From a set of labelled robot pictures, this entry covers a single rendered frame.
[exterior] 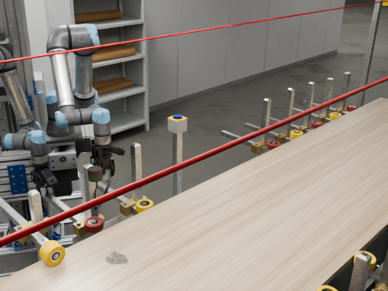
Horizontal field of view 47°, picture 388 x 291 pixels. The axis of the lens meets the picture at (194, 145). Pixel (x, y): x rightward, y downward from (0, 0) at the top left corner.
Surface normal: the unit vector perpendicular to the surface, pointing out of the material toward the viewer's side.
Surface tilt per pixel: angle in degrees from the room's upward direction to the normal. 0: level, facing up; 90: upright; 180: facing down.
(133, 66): 90
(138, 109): 90
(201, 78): 90
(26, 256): 0
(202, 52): 90
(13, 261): 0
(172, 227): 0
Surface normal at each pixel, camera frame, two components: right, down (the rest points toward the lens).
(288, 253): 0.02, -0.91
